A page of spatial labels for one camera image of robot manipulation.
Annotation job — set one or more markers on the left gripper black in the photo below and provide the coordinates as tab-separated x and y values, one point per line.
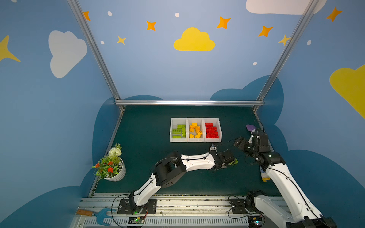
226	158

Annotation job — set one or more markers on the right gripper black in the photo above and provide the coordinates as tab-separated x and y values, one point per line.
245	143

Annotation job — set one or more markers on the green lego brick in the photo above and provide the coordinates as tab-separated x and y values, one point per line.
233	162
179	131

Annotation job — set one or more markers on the red lego brick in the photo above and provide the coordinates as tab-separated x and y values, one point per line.
211	131

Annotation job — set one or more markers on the orange-yellow small lego cube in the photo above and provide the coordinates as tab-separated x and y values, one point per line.
195	131

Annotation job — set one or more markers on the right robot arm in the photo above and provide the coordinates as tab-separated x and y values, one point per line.
303	213

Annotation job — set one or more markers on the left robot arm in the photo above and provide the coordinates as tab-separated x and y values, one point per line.
168	171

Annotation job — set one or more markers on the purple pink toy spatula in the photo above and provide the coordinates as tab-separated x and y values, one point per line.
251	128

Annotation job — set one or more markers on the right white bin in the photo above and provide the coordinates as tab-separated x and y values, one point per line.
216	122

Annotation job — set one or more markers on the white bin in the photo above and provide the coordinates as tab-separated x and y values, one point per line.
174	122
199	121
216	122

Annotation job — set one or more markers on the blue white patterned glove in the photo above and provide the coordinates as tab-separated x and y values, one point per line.
264	175

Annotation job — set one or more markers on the middle white bin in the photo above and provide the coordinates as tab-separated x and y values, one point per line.
199	121

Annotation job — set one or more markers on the left white bin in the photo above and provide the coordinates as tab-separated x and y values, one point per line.
174	122

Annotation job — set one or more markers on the potted flower plant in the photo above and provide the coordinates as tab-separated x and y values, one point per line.
111	167

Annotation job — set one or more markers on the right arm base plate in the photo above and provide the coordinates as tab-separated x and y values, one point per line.
243	206

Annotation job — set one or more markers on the aluminium rail frame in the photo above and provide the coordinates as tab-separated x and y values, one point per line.
174	211

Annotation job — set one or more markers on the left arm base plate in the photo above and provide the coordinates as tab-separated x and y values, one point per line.
125	207

